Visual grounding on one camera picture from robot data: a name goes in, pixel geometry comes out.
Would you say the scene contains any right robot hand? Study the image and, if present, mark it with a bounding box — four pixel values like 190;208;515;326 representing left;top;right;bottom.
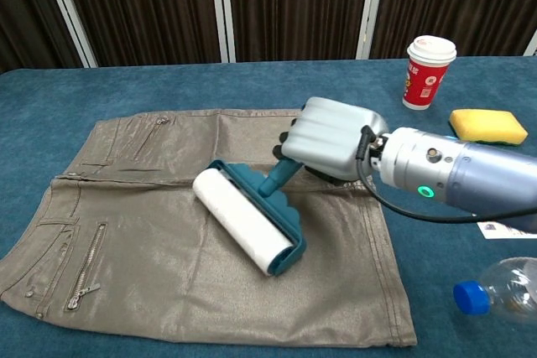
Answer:
273;96;390;185

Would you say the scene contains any teal lint roller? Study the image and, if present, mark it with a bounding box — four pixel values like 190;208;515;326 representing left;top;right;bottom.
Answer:
192;157;308;278

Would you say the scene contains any blue table cloth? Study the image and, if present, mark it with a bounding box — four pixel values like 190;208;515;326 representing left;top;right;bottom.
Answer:
0;54;537;358

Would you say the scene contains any red paper cup white lid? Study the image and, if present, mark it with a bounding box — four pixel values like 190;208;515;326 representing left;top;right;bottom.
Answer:
401;34;458;112

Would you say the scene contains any yellow sponge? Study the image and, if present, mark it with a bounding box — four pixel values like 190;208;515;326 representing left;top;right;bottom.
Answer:
448;108;529;148

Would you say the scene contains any white printed card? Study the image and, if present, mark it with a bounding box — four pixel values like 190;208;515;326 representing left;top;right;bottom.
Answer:
477;221;537;241

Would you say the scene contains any brown skirt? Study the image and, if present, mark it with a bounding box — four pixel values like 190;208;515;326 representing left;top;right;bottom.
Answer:
0;107;419;349

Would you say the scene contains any Pepsi plastic bottle blue cap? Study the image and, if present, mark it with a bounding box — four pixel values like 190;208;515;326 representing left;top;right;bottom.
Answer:
452;256;537;326

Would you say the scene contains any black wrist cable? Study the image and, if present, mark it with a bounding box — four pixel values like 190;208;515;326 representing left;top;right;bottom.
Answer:
355;124;537;226

